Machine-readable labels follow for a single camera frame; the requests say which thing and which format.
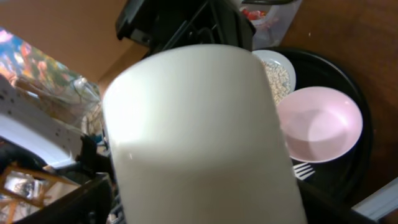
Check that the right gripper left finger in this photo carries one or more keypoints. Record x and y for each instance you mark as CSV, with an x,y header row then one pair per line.
x,y
90,203

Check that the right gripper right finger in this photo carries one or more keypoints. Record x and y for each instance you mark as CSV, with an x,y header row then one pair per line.
x,y
320,208

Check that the white plastic fork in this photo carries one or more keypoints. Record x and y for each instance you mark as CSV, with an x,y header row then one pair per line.
x,y
303,171

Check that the rice and seed scraps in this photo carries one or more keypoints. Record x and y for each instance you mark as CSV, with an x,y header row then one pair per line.
x,y
279,80

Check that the grey plate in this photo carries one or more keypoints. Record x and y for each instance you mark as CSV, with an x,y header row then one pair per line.
x,y
273,56

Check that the red snack wrapper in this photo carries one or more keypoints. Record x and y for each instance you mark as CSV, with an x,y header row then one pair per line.
x,y
253,15

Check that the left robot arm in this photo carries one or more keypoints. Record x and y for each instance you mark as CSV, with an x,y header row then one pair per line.
x,y
161,25

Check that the grey dishwasher rack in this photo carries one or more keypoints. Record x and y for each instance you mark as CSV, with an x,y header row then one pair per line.
x,y
379,204

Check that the round black tray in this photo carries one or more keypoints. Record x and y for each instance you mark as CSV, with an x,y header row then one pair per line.
x,y
338,177

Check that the clear plastic bin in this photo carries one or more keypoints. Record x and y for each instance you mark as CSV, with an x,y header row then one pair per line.
x,y
271,30

